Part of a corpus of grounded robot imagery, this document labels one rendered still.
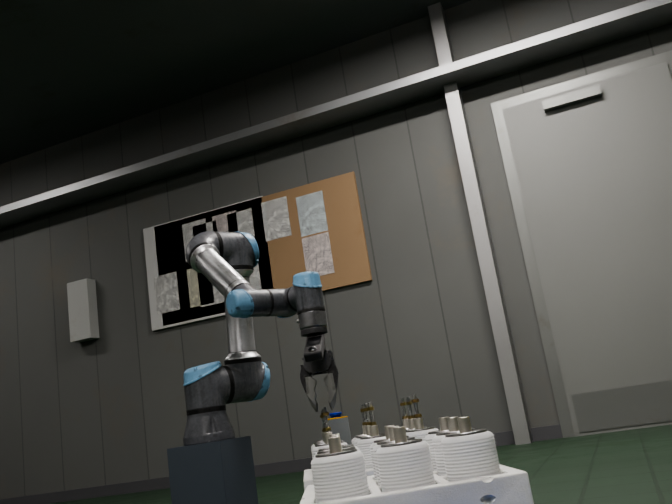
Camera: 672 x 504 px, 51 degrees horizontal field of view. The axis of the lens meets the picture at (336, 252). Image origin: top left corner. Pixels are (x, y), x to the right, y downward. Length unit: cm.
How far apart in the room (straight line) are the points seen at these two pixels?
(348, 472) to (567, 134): 368
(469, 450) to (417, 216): 359
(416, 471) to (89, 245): 506
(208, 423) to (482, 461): 104
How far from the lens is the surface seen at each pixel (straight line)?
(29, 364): 638
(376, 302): 476
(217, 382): 214
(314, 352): 175
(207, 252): 211
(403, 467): 126
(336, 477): 125
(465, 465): 127
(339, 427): 222
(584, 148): 465
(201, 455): 209
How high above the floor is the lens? 31
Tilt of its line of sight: 13 degrees up
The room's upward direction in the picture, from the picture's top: 9 degrees counter-clockwise
